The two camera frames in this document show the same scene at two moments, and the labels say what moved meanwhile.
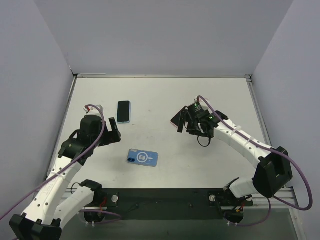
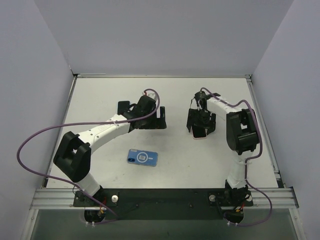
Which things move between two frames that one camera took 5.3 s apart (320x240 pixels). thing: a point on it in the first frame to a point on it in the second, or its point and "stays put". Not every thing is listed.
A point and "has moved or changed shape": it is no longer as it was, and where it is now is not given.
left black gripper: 110,136 to 155,125
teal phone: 176,119 has moved or changed shape
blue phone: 143,157 stays put
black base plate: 170,204 stays put
